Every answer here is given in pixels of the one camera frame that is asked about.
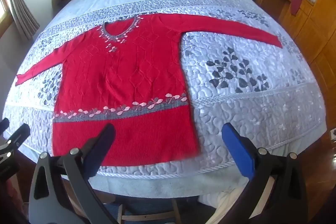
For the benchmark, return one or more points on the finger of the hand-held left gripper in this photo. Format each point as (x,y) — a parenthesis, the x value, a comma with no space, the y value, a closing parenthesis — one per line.
(3,125)
(18,138)

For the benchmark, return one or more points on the brown curtain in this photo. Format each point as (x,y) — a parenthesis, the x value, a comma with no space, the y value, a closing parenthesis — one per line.
(23,14)

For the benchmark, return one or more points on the white cloth under bed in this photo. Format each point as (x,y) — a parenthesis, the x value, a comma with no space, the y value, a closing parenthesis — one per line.
(223,205)

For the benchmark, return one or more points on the wooden cabinet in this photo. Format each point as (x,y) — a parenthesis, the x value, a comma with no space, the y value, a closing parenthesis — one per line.
(302,29)

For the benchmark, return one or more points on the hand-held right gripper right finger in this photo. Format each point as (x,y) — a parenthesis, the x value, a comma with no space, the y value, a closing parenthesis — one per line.
(239,153)

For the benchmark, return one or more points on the red knitted sweater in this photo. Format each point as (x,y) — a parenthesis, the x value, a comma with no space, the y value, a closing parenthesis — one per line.
(126,77)

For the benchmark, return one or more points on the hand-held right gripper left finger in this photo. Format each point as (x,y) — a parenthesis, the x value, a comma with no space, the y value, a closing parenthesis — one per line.
(101,150)

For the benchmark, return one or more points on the grey quilted bedspread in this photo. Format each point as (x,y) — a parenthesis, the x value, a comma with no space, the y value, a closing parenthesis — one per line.
(249,113)

